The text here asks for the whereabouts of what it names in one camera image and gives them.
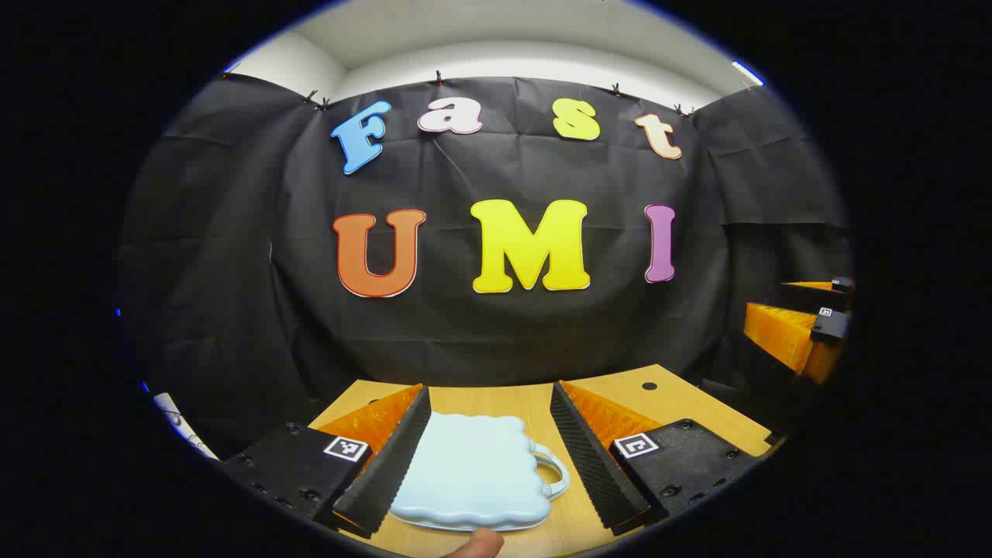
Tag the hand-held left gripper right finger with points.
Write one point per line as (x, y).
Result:
(593, 465)

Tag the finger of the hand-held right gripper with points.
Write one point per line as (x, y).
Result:
(821, 297)
(779, 333)

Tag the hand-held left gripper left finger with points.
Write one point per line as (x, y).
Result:
(391, 465)

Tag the light blue suitcase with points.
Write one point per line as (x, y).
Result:
(473, 473)

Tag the black backdrop cloth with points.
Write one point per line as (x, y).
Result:
(542, 333)

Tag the ceiling light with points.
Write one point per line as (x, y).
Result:
(748, 74)

